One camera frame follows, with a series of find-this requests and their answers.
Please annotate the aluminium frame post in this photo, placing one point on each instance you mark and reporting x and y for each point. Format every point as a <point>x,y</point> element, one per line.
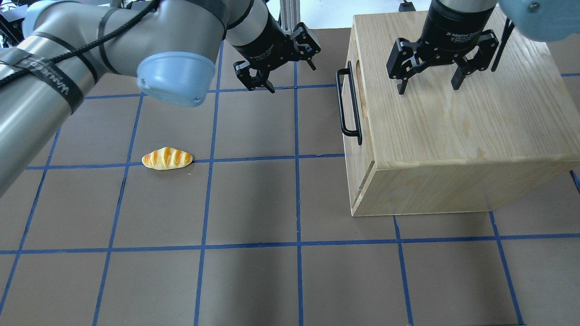
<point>289,15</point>

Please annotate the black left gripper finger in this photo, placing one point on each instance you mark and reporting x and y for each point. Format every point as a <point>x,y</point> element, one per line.
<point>264,82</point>
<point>308,56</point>

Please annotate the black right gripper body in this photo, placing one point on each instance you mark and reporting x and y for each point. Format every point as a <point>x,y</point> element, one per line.
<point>449,28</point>

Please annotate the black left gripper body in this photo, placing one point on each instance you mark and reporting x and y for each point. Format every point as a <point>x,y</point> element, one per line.
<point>264,45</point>

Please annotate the wooden drawer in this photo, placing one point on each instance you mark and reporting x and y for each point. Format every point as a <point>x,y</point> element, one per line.
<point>350,121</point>

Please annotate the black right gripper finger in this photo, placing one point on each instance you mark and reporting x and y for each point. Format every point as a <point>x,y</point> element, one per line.
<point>458,78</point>
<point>401,87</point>

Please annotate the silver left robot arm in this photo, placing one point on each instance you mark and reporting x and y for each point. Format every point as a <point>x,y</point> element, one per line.
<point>170,47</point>

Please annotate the toy bread loaf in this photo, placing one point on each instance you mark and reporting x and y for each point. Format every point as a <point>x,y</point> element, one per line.
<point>167,158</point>

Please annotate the light wooden drawer cabinet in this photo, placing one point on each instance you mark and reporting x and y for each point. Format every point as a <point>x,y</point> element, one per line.
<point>436,150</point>

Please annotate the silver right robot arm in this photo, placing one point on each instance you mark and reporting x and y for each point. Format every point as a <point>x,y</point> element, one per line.
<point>543,21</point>

